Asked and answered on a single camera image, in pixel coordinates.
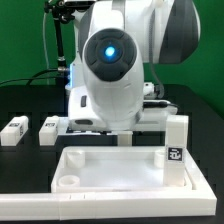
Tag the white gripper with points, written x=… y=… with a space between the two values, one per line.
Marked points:
x=112 y=112

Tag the white desk top tray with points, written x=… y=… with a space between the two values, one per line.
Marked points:
x=108 y=169

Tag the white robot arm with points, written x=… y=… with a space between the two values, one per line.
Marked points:
x=115 y=39

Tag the fiducial marker sheet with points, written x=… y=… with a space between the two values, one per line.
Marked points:
x=65 y=130

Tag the white L-shaped corner guide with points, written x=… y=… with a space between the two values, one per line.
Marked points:
x=200 y=201

